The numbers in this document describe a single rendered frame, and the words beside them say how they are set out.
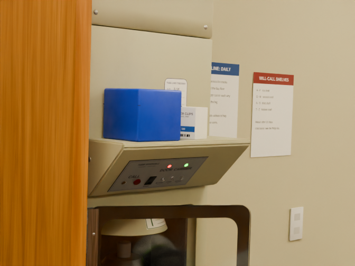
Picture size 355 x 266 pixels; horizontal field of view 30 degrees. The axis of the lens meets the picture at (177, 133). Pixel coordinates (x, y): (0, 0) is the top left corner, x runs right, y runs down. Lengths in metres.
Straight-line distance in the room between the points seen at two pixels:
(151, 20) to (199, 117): 0.21
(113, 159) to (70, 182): 0.09
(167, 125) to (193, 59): 0.23
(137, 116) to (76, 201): 0.17
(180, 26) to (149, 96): 0.24
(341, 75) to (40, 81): 1.60
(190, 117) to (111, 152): 0.20
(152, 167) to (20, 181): 0.23
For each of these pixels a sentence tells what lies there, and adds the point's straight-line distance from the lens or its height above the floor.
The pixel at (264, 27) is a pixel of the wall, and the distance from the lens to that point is 2.19.
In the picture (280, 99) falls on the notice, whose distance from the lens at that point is 2.25.
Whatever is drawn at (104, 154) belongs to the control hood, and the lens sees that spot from 1.13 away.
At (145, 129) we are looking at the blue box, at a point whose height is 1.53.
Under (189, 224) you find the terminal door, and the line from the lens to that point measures 1.23.
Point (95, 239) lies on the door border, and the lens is 1.20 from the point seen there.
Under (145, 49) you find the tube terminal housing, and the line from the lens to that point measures 1.26.
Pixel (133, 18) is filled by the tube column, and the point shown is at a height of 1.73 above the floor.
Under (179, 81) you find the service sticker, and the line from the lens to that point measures 1.32.
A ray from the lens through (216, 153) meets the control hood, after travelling 1.26.
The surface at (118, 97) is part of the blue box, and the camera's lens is 1.15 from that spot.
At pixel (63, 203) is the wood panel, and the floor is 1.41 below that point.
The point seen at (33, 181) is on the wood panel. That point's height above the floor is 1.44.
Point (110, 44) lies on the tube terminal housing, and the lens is 1.21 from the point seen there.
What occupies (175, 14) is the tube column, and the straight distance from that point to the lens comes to 1.32.
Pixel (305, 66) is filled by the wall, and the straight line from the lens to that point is 2.36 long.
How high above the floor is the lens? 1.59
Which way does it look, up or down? 3 degrees down
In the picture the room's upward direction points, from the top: 2 degrees clockwise
